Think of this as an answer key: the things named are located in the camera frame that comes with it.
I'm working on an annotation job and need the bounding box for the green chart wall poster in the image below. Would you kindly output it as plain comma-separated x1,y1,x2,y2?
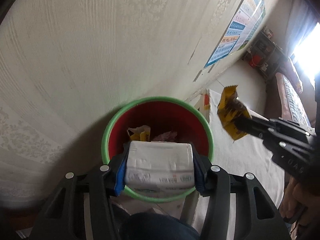
236,0,267,52

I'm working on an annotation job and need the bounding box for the blue letter wall poster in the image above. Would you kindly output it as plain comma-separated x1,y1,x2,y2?
204,0,267,68

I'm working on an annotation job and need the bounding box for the white tissue pack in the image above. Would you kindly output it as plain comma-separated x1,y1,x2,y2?
124,141,196,193

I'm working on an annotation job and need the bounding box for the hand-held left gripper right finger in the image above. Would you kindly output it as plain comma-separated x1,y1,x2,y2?
191,145,285,240

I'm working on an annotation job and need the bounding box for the dark metal shelf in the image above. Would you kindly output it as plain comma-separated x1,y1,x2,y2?
241,30,288,80

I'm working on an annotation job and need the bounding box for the yellow brown snack wrapper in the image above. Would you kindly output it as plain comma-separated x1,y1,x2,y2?
217,85,251,140

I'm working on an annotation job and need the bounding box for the window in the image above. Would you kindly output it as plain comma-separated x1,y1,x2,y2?
291,22,320,80

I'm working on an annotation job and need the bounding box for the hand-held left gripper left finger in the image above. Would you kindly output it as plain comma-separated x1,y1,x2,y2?
29,151,130,240

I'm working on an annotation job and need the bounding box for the beige curtain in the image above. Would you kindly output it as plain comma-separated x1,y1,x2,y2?
285,0,320,58

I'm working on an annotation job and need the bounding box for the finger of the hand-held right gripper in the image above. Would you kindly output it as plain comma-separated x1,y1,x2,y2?
234,117,315,156
250,114,316,137

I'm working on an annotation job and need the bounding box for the purple pillow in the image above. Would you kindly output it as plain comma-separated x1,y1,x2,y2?
285,56,303,93

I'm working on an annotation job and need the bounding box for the pale pink wrapper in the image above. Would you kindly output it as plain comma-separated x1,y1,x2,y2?
151,131,179,143

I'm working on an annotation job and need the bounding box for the person's right hand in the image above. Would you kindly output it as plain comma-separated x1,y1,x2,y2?
279,180,309,224

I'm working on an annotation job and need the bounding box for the red bin with green rim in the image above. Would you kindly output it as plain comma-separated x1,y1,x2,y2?
101,96,215,204

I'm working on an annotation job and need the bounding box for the person's leg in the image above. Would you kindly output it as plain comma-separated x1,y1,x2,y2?
120,212,200,240

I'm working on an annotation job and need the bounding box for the red container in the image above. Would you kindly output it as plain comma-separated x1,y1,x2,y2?
249,54,263,67

